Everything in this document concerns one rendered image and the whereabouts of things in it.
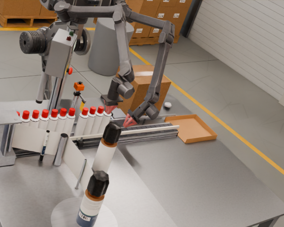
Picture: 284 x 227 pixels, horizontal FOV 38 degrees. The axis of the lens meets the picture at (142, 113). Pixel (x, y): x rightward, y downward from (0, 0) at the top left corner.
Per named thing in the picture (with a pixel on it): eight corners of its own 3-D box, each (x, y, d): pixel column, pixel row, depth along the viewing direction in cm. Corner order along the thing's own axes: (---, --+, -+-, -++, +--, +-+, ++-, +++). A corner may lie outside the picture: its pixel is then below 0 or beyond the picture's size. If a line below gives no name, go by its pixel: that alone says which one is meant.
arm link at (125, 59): (116, 26, 236) (111, 13, 227) (126, 24, 235) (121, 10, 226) (125, 86, 212) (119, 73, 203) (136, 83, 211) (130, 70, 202)
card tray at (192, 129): (185, 143, 284) (187, 138, 282) (163, 120, 300) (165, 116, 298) (215, 139, 302) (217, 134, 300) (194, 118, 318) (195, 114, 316)
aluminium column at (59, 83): (45, 133, 245) (71, 29, 211) (42, 128, 247) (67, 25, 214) (52, 132, 247) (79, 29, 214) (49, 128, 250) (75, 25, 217)
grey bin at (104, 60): (98, 79, 501) (112, 32, 470) (77, 60, 526) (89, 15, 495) (126, 76, 532) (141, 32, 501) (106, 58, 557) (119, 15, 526)
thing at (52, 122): (44, 143, 228) (52, 113, 218) (41, 138, 232) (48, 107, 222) (53, 143, 232) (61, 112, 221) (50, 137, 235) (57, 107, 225)
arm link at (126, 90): (130, 75, 214) (125, 65, 207) (144, 87, 208) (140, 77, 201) (112, 91, 212) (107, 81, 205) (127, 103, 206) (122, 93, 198)
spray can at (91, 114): (83, 139, 243) (91, 110, 233) (79, 133, 246) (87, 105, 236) (90, 138, 246) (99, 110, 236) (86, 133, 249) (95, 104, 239)
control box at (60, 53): (44, 74, 209) (51, 39, 200) (51, 60, 224) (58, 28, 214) (63, 79, 211) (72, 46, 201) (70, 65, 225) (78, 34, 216)
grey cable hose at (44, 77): (36, 103, 223) (44, 70, 213) (34, 100, 225) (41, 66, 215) (43, 103, 225) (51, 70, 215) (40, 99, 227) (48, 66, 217)
